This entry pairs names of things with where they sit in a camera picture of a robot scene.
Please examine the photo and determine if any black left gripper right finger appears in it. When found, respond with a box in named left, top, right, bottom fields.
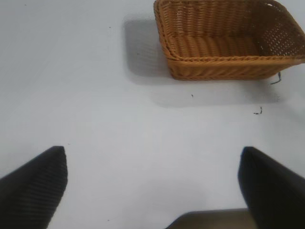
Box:
left=238, top=146, right=305, bottom=229

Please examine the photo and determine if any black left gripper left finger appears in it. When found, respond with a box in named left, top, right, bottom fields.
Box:
left=0, top=146, right=69, bottom=229

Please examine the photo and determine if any brown wicker basket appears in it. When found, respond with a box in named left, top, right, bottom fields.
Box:
left=153, top=0, right=305, bottom=81

